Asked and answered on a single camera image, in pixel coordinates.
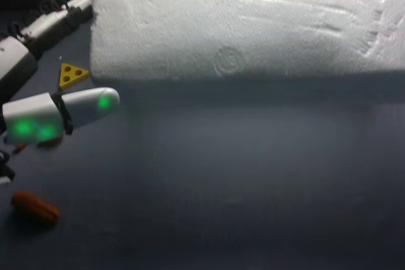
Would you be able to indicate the white styrofoam lid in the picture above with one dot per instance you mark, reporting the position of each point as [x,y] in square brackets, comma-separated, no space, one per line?
[221,14]

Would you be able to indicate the grey table cloth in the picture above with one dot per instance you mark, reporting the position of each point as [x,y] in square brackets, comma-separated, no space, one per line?
[221,172]

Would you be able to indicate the yellow triangular block with holes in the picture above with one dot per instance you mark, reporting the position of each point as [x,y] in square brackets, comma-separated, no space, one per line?
[71,74]

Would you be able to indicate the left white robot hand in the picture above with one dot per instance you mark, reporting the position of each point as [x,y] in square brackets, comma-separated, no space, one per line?
[34,115]

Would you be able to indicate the orange elongated toy bread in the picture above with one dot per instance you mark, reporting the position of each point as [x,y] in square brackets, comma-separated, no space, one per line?
[34,208]

